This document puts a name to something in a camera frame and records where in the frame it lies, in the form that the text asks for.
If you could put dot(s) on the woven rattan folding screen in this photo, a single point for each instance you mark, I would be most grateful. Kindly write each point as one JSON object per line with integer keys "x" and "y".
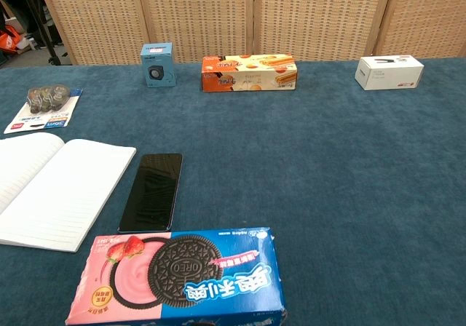
{"x": 233, "y": 16}

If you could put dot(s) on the black smartphone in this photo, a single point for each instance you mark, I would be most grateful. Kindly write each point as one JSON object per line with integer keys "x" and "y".
{"x": 153, "y": 191}

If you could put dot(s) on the pink blue Oreo cookie box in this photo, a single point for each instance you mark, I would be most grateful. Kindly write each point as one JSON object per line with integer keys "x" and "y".
{"x": 189, "y": 278}

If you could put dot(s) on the white lined notebook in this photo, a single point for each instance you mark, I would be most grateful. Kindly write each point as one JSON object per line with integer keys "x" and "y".
{"x": 54, "y": 191}

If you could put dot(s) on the orange bag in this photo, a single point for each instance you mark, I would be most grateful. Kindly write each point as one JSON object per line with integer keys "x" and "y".
{"x": 11, "y": 39}

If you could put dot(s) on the orange egg roll snack box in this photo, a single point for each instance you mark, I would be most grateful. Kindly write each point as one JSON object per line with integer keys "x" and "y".
{"x": 251, "y": 74}

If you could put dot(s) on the black tripod stand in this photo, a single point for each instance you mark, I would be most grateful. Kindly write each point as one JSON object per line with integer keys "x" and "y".
{"x": 40, "y": 24}

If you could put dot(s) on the white rectangular product box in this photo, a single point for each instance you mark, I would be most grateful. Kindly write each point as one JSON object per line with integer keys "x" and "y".
{"x": 387, "y": 73}

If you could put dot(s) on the blister pack of tape rolls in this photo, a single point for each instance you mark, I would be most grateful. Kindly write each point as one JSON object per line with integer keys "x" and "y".
{"x": 45, "y": 107}

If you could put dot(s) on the small blue speaker box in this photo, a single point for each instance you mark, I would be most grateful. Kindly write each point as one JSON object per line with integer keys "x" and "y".
{"x": 158, "y": 66}

